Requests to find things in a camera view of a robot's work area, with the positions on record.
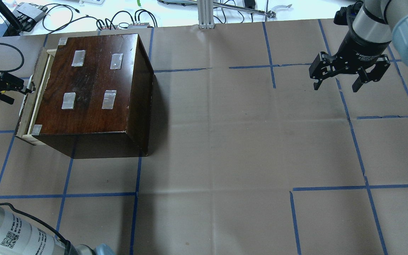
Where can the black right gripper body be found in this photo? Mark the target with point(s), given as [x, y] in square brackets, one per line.
[359, 49]

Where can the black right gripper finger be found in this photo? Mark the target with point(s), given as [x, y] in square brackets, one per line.
[317, 83]
[360, 81]

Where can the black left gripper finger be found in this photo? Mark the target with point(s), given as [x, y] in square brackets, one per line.
[7, 99]
[26, 90]

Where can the light wooden drawer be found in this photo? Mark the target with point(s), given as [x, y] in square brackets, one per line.
[31, 102]

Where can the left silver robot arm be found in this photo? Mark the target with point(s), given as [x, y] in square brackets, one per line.
[24, 234]

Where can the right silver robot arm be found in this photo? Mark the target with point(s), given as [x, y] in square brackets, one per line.
[372, 26]

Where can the dark wooden drawer cabinet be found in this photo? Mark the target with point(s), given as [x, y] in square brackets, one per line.
[97, 101]

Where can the grey adapter box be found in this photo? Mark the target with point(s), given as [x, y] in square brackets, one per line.
[29, 13]

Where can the aluminium frame post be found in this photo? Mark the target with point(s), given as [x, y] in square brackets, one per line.
[205, 14]

